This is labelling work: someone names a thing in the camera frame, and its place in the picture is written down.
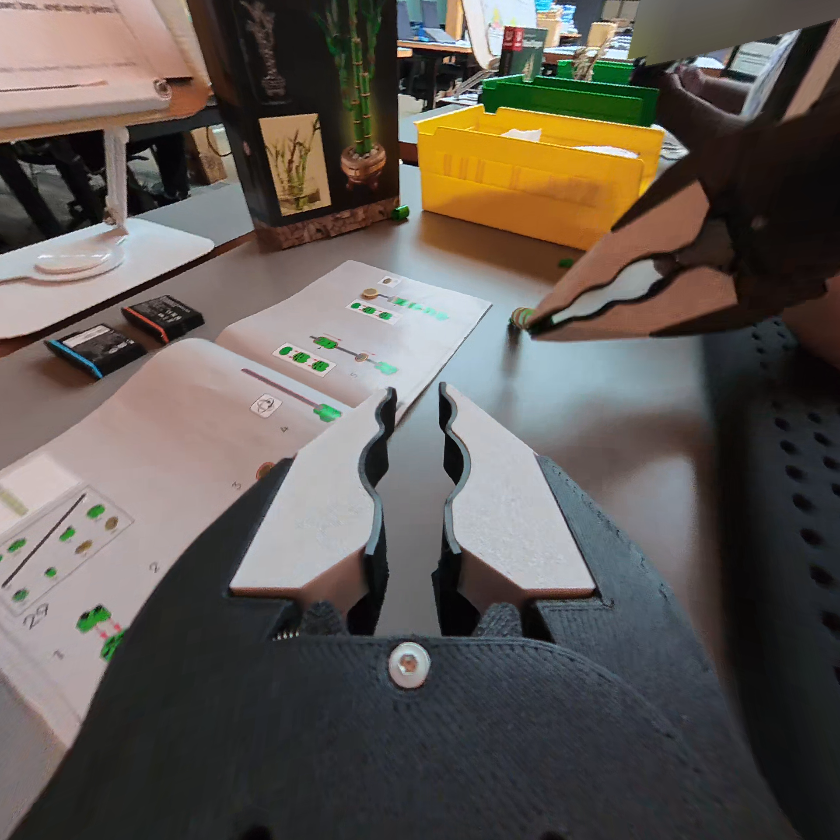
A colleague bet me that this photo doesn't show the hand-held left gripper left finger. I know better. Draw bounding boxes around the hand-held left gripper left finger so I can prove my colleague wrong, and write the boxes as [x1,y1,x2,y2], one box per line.
[228,387,399,636]

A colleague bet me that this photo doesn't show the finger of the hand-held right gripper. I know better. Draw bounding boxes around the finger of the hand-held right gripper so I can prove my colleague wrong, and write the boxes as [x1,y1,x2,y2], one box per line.
[533,266,741,343]
[529,179,718,328]

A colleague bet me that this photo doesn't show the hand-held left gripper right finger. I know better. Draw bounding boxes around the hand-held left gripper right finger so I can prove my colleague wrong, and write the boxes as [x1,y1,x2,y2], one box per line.
[433,382,598,636]

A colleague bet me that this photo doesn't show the black toy set box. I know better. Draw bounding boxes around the black toy set box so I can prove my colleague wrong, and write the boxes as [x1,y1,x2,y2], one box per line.
[190,0,403,252]

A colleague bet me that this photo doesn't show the white paper bag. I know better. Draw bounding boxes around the white paper bag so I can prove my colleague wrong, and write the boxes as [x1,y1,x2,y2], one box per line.
[500,126,643,160]

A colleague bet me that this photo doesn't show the shallow yellow storage bin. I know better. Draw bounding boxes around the shallow yellow storage bin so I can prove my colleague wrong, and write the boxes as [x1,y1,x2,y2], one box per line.
[415,105,667,252]

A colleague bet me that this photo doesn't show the green storage bin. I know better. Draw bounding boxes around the green storage bin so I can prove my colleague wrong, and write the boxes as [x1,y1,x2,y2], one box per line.
[556,58,636,85]
[482,59,659,127]

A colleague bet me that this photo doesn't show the white instruction booklet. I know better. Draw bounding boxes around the white instruction booklet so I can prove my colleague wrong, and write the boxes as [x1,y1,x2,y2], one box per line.
[0,260,493,752]

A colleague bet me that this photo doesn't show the tan toy plant model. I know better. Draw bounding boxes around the tan toy plant model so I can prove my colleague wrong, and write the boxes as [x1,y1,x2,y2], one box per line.
[574,39,611,83]

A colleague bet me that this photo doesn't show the small dark toy box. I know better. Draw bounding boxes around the small dark toy box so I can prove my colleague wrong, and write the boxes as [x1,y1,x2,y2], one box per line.
[502,25,549,81]

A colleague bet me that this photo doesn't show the black perforated armrest pad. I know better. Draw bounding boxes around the black perforated armrest pad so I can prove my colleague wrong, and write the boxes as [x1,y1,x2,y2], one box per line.
[705,315,840,840]

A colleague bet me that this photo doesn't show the orange-edged black battery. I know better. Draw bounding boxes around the orange-edged black battery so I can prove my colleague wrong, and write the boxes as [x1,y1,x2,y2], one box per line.
[121,295,204,344]

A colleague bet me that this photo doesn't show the white background document stand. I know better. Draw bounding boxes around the white background document stand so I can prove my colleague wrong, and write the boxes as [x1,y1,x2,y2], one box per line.
[462,0,539,70]

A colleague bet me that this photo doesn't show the blue-edged black battery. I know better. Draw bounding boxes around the blue-edged black battery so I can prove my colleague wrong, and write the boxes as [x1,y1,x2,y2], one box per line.
[45,323,147,379]

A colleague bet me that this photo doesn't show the printed instruction sheet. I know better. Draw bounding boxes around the printed instruction sheet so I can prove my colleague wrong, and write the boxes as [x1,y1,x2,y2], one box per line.
[0,0,198,99]

